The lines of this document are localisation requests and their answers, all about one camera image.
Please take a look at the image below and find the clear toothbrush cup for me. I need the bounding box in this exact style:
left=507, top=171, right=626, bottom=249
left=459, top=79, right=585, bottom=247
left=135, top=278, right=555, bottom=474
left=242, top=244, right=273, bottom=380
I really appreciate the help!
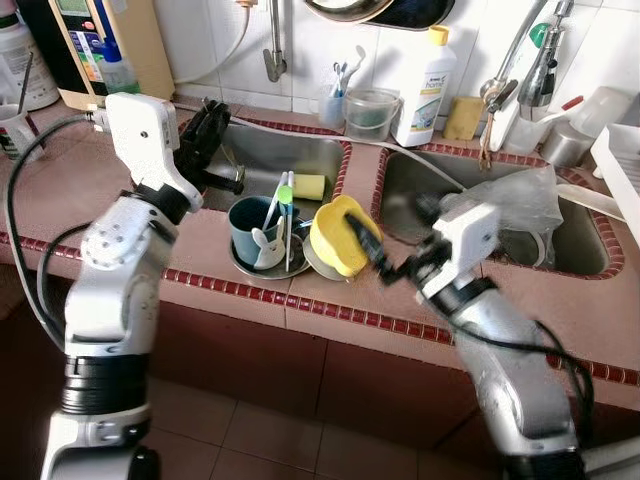
left=318, top=88, right=348, bottom=128

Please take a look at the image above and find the plain white straw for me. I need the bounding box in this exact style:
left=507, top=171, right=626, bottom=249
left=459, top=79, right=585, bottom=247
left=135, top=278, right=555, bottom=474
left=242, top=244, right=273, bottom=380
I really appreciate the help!
left=262, top=178, right=287, bottom=233

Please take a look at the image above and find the curved steel faucet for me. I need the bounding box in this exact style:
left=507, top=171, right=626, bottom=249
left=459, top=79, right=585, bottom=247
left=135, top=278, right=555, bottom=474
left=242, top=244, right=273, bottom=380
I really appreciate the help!
left=480, top=0, right=576, bottom=116

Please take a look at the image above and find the teal cup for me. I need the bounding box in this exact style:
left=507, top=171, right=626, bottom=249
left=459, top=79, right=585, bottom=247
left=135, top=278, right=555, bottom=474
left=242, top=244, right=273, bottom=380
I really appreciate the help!
left=228, top=195, right=286, bottom=269

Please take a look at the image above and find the white labelled bottle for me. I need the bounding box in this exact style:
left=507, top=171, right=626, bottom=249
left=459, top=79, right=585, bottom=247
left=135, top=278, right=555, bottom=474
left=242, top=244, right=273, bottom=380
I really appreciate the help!
left=0, top=10, right=61, bottom=111

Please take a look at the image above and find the clear plastic jug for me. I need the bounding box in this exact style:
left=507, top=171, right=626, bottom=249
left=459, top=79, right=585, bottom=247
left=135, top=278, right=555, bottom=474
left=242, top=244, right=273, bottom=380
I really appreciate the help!
left=570, top=88, right=631, bottom=141

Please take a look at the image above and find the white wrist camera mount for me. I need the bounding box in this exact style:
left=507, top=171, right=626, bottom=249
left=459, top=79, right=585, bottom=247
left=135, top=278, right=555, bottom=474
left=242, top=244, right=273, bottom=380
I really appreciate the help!
left=430, top=200, right=501, bottom=301
left=105, top=93, right=204, bottom=211

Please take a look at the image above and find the steel sink basin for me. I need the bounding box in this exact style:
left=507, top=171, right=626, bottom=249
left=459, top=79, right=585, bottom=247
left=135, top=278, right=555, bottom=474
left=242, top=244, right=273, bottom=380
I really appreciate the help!
left=178, top=118, right=353, bottom=279
left=378, top=148, right=613, bottom=279

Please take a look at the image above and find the steel cup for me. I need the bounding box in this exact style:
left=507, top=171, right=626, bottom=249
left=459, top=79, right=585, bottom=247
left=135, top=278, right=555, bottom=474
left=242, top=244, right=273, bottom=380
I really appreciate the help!
left=540, top=120, right=596, bottom=169

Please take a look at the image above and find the white toothbrush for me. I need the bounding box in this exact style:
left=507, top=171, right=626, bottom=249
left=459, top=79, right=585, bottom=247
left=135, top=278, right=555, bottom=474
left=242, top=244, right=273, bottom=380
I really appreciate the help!
left=330, top=62, right=347, bottom=101

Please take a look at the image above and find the clear small plastic bucket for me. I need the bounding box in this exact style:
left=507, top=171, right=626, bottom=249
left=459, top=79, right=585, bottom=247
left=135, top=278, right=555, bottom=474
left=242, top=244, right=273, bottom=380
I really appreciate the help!
left=343, top=88, right=401, bottom=142

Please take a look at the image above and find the hanging steel pan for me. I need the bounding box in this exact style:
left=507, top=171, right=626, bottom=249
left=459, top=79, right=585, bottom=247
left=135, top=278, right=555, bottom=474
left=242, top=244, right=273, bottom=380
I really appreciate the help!
left=300, top=0, right=396, bottom=26

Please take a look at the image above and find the white bottle green cap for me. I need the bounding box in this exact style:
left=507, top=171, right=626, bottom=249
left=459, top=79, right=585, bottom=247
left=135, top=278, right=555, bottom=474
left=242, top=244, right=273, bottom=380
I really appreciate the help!
left=497, top=20, right=561, bottom=153

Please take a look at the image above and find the green dish soap bottle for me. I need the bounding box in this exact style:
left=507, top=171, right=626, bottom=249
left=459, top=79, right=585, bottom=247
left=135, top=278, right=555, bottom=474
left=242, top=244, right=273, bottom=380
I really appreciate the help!
left=95, top=30, right=141, bottom=96

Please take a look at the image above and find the beige water filter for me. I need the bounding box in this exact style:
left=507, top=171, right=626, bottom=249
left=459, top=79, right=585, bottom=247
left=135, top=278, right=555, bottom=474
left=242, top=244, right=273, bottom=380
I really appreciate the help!
left=45, top=0, right=176, bottom=111

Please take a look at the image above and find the thick ochre sponge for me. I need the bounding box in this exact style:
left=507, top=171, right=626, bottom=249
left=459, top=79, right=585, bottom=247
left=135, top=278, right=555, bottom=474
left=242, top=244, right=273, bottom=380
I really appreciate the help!
left=443, top=97, right=486, bottom=142

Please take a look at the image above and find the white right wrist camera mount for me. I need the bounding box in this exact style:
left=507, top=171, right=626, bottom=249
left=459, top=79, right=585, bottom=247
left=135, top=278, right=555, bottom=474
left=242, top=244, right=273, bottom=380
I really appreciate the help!
left=430, top=200, right=501, bottom=301

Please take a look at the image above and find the white detergent bottle yellow cap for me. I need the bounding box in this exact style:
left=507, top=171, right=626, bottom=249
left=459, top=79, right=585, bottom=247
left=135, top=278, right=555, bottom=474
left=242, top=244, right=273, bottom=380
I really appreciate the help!
left=393, top=25, right=458, bottom=149

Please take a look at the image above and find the white printed mug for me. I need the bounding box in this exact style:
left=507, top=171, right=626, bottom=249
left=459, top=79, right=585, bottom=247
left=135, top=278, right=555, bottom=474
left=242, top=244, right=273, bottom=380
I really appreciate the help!
left=0, top=105, right=41, bottom=161

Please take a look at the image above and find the yellow plastic bowl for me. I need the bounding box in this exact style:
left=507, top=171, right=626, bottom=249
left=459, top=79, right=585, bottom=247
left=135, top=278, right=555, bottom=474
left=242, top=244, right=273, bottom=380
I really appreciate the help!
left=308, top=195, right=384, bottom=279

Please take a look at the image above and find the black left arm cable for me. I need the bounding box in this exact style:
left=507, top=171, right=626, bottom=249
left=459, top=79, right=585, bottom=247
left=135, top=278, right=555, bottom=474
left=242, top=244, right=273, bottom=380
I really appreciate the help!
left=5, top=112, right=111, bottom=351

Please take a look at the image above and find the round steel plate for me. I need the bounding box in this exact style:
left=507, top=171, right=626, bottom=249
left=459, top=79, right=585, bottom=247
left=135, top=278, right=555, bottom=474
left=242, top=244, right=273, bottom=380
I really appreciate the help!
left=230, top=235, right=313, bottom=281

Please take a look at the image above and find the white toothpaste tube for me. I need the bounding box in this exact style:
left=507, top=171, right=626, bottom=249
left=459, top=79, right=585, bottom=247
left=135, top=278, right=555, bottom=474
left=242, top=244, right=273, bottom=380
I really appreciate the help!
left=340, top=45, right=368, bottom=96

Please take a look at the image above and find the white wall tube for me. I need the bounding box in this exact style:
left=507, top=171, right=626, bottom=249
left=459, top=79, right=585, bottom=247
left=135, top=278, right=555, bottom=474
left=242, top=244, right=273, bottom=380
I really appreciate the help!
left=175, top=0, right=251, bottom=86

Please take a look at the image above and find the clear plastic bag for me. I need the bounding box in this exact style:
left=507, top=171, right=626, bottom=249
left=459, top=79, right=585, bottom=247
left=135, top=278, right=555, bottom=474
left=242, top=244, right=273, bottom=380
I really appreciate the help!
left=440, top=165, right=566, bottom=266

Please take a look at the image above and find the steel wall tap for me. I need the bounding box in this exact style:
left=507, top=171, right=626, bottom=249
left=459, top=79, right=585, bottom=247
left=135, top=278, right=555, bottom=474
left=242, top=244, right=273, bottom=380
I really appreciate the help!
left=262, top=0, right=289, bottom=83

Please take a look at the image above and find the white rabbit spoon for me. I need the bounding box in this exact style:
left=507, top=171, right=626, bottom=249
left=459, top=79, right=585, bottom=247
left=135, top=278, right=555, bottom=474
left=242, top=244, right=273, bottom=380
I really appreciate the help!
left=250, top=228, right=286, bottom=269

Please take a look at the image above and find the white straw green disc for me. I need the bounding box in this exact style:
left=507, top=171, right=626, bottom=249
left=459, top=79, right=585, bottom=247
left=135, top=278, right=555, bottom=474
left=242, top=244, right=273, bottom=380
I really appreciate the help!
left=278, top=172, right=297, bottom=271

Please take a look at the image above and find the dark blue hanging pan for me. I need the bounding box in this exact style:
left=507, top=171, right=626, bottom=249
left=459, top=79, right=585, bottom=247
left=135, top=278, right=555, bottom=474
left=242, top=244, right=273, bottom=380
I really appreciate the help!
left=370, top=0, right=456, bottom=31

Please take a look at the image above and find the white dish rack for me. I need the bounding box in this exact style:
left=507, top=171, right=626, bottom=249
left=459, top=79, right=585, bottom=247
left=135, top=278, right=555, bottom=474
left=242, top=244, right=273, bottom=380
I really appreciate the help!
left=590, top=125, right=640, bottom=236

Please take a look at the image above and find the yellow dish sponge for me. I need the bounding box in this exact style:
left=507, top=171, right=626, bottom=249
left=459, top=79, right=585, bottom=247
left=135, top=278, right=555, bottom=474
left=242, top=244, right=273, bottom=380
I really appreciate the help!
left=292, top=173, right=327, bottom=201

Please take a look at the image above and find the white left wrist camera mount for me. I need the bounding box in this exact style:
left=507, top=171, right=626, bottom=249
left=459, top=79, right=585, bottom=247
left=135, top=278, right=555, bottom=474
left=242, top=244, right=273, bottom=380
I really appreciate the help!
left=105, top=93, right=204, bottom=211

